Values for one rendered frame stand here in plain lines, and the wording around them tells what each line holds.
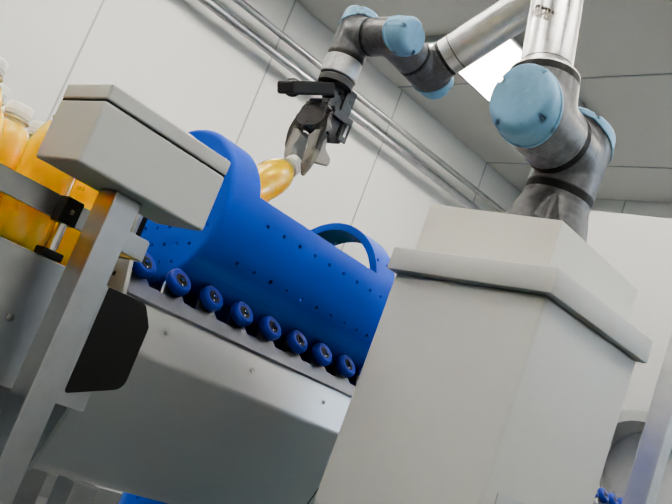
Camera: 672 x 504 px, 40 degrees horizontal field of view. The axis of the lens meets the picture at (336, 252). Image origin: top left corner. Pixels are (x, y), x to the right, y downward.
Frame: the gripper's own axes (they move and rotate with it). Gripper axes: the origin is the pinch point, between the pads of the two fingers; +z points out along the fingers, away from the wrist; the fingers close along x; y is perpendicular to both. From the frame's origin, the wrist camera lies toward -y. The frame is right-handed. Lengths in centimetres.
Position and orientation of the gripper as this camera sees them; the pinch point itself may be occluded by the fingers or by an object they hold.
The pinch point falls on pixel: (294, 166)
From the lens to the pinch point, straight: 176.2
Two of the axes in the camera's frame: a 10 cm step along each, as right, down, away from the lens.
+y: 6.0, 3.8, 7.1
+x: -7.2, -1.3, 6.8
